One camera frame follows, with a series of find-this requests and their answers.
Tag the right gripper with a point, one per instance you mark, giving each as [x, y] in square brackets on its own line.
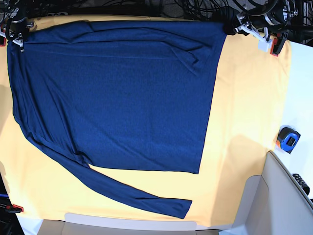
[17, 27]

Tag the red clamp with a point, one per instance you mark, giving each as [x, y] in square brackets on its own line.
[13, 209]
[2, 36]
[278, 43]

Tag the black perforated object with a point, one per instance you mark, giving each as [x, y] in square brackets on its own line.
[302, 183]

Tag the white cardboard box bottom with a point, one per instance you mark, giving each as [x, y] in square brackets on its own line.
[76, 224]

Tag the white cardboard box right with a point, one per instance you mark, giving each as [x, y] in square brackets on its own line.
[273, 204]

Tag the red clamp top right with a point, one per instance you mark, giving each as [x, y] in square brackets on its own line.
[278, 43]

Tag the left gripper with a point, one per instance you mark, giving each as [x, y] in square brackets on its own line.
[241, 23]

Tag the blue long-sleeve T-shirt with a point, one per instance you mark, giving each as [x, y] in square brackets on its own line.
[131, 95]

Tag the blue black tape measure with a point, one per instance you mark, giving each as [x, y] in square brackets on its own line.
[287, 139]

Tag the red clamp top left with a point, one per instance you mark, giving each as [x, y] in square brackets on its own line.
[2, 36]

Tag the white cardboard box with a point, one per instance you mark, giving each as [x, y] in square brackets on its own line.
[273, 204]
[76, 224]

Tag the yellow table cloth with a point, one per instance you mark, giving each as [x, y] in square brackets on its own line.
[246, 111]

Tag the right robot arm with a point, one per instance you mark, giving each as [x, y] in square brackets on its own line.
[7, 5]

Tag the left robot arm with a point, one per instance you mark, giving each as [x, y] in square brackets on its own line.
[273, 17]

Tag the red clamp bottom left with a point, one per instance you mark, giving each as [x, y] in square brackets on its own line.
[13, 209]

